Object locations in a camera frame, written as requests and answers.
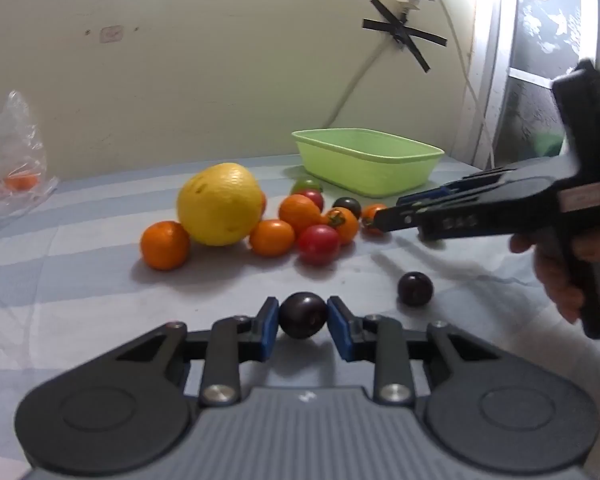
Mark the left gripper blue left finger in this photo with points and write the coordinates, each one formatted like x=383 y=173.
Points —
x=231 y=342

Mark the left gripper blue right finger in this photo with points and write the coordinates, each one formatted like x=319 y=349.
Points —
x=376 y=339

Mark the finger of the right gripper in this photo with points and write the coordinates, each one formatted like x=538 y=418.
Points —
x=395 y=219

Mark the dark purple plum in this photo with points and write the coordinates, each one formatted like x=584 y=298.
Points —
x=302 y=315
x=415 y=289

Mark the red tomato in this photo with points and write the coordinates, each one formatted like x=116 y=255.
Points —
x=318 y=245

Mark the orange mandarin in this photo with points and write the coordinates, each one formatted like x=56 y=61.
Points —
x=165 y=246
x=299 y=212
x=272 y=238

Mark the large yellow grapefruit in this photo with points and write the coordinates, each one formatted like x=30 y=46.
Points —
x=221 y=205

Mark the person's right hand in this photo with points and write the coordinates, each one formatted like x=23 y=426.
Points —
x=567 y=299

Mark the orange persimmon with stem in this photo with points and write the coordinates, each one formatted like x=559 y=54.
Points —
x=344 y=223

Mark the green plastic basket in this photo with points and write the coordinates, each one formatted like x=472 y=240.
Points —
x=366 y=162

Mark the orange mandarin behind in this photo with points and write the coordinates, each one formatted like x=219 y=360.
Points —
x=299 y=212

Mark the black tape cross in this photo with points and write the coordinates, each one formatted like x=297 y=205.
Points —
x=401 y=34

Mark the clear plastic bag with fruit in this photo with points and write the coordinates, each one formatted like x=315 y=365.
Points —
x=24 y=179

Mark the window frame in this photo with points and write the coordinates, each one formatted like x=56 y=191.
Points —
x=519 y=47

